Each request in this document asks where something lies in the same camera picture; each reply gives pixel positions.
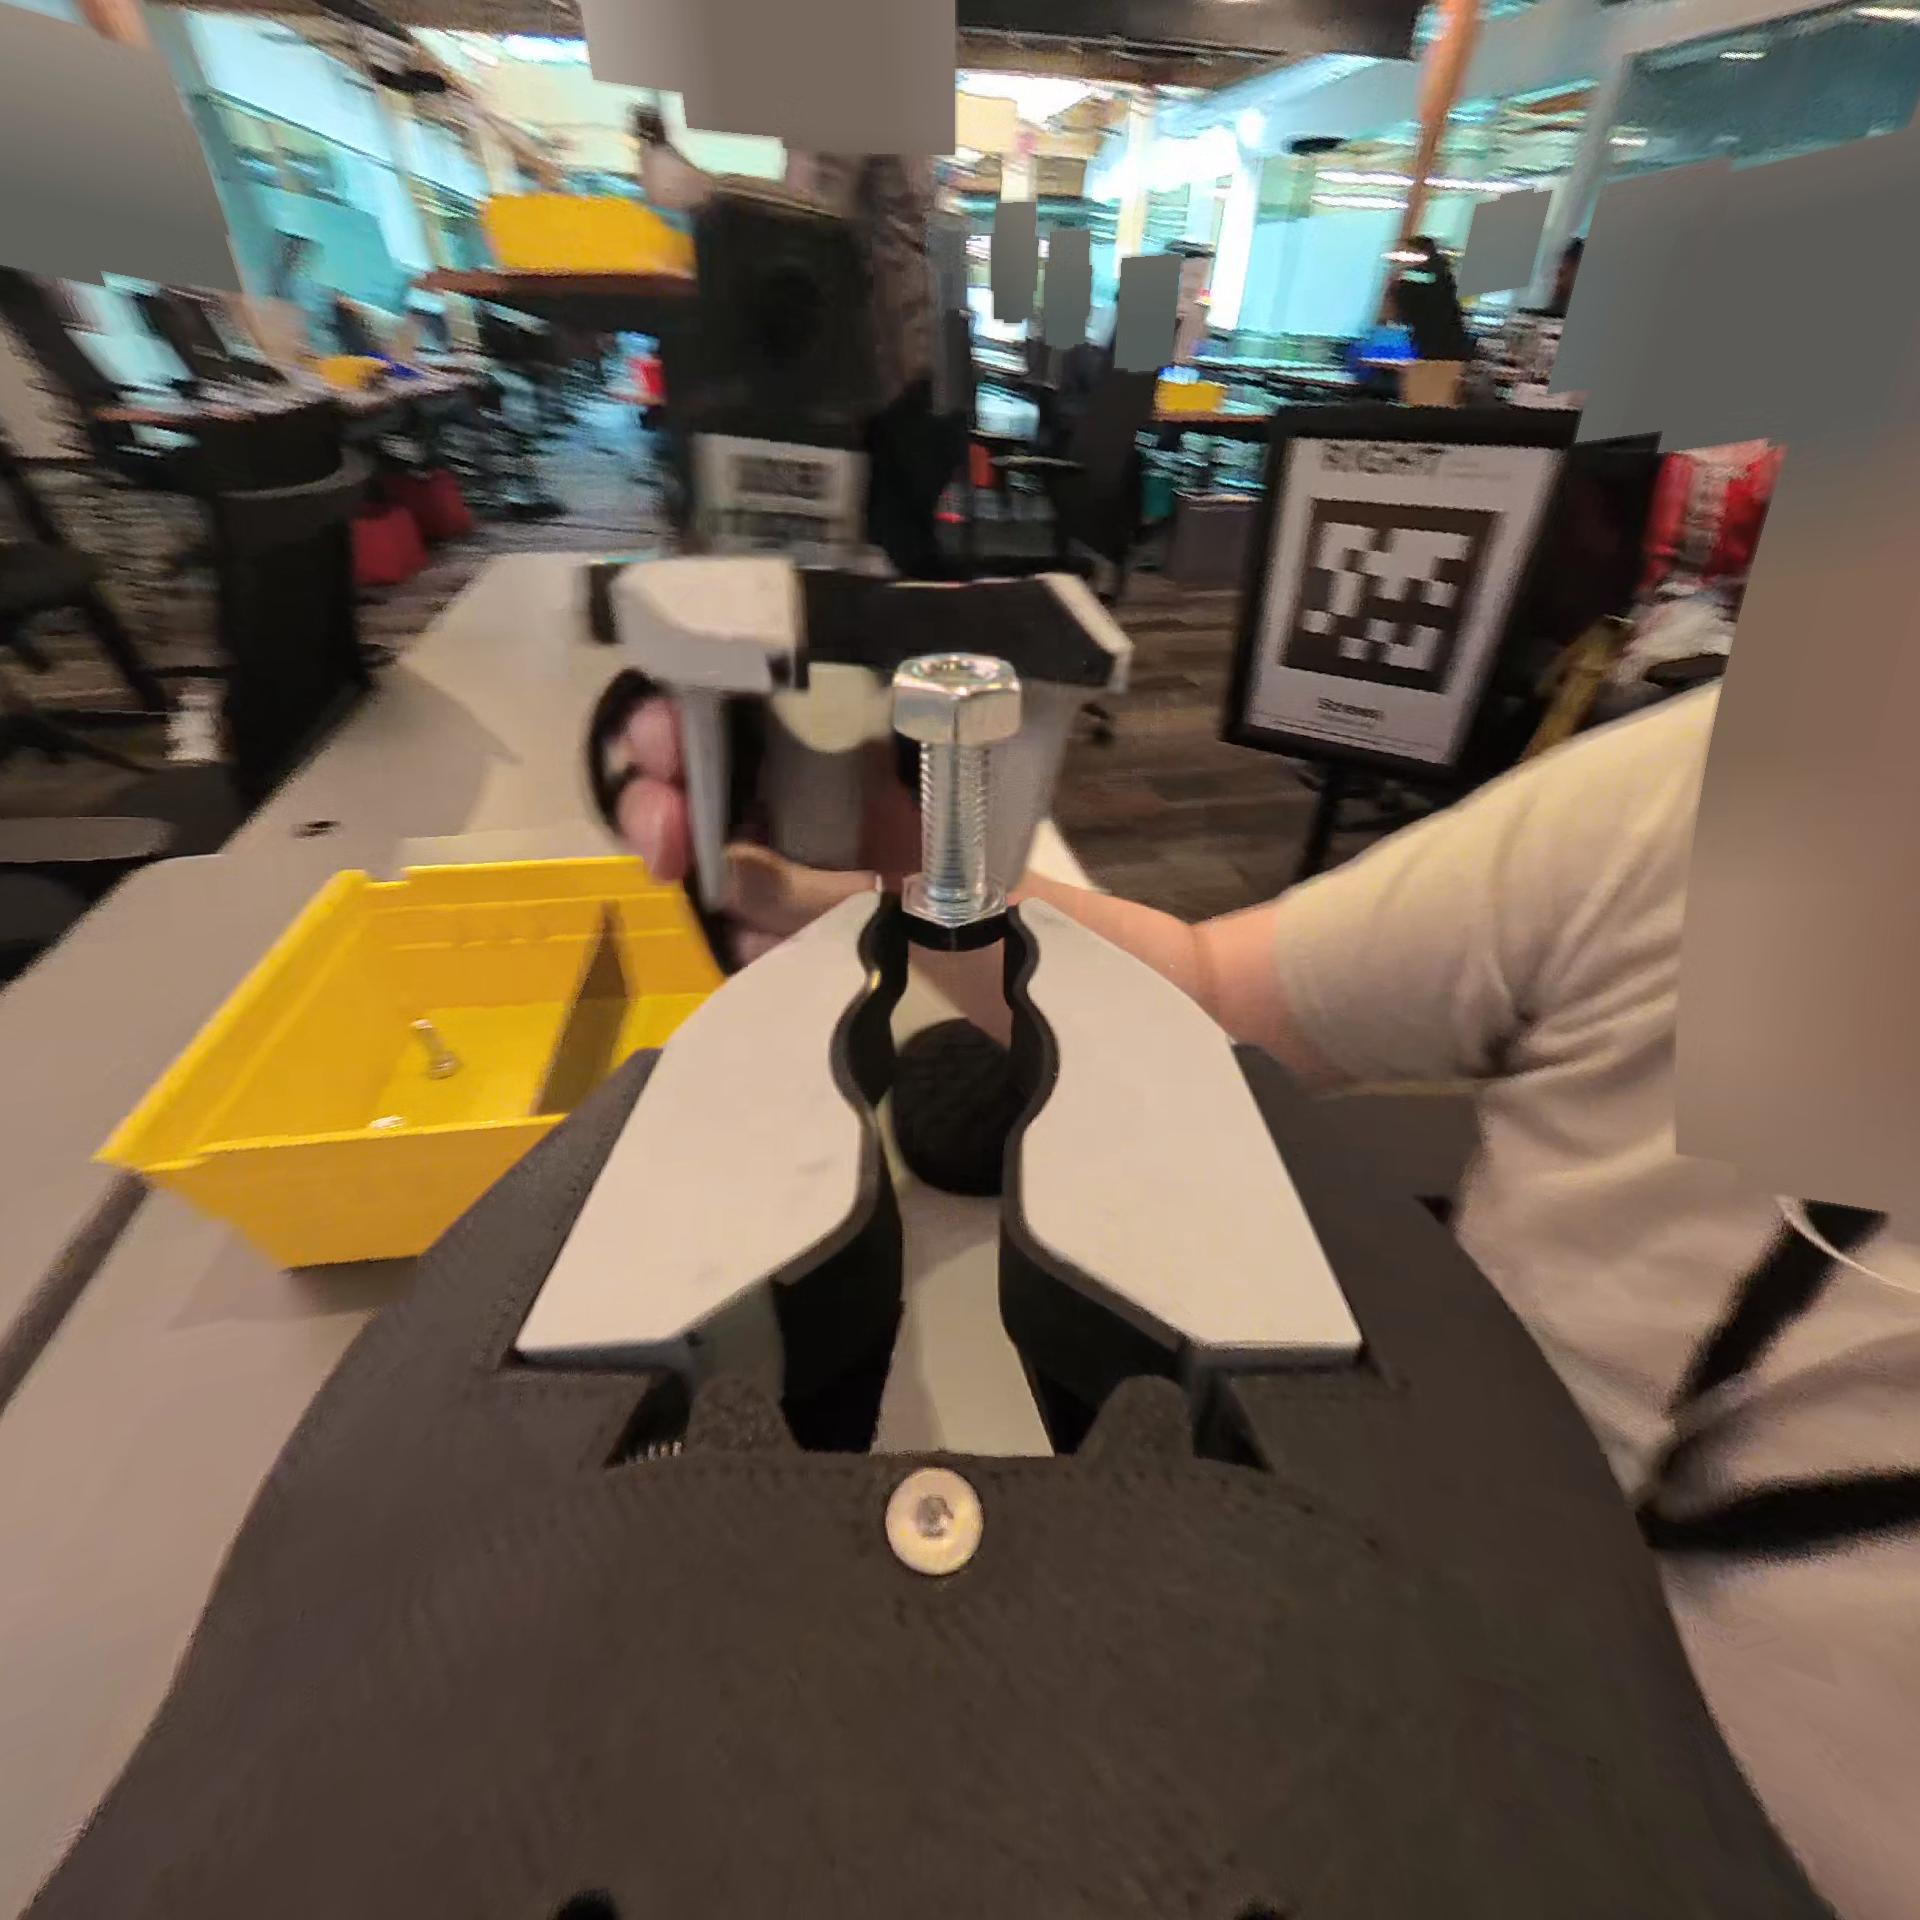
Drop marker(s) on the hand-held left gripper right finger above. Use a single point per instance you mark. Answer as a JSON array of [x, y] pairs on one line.
[[1170, 1170]]

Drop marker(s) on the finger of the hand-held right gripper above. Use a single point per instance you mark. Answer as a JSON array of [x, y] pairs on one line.
[[698, 615], [1073, 638]]

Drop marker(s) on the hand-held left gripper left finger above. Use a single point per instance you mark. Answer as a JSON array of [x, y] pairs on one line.
[[721, 1155]]

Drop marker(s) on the large silver hex bolt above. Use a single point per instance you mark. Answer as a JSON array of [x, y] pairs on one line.
[[956, 795]]

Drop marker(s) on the silver hex nut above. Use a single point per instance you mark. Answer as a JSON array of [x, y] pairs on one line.
[[953, 902]]

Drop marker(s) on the yellow plastic bin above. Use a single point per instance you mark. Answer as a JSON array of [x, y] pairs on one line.
[[299, 1170], [585, 235]]

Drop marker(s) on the person's right forearm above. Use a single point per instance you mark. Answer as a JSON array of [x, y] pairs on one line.
[[1170, 974]]

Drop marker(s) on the person's right hand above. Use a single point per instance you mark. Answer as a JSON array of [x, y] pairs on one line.
[[795, 907]]

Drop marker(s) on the black framed marker sign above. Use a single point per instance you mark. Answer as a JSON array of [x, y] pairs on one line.
[[1275, 662]]

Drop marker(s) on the wooden top standing desk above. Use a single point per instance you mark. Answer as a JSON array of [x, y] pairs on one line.
[[569, 294]]

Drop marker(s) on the small silver bolt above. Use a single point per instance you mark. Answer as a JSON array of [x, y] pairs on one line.
[[434, 1047]]

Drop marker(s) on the red bag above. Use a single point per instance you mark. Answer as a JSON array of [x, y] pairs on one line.
[[404, 523]]

